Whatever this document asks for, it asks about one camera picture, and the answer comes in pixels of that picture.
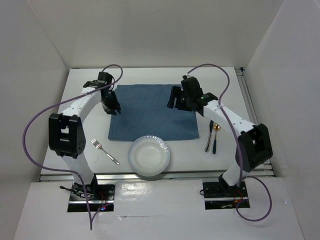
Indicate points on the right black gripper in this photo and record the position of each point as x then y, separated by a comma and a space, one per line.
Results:
177, 92

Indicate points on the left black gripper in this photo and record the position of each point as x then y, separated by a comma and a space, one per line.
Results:
115, 105

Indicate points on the blue cloth placemat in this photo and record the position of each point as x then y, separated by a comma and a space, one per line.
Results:
144, 112

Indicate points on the silver fork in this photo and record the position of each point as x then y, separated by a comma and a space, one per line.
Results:
98, 146

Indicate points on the silver knife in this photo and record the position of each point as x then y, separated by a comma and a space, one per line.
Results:
207, 147

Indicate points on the gold spoon teal handle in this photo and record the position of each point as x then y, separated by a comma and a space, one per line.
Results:
216, 128

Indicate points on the white ceramic plate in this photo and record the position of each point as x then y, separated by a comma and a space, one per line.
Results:
148, 156

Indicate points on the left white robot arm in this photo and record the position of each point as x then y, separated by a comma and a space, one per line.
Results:
66, 134

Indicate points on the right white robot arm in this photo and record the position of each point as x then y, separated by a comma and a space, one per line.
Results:
253, 144

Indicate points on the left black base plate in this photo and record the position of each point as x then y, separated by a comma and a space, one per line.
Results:
103, 199

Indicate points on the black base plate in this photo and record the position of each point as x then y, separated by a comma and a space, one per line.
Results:
217, 198
103, 199

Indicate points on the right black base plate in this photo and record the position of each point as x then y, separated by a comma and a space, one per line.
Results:
217, 198

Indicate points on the aluminium frame rail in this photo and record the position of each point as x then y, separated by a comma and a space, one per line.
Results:
265, 169

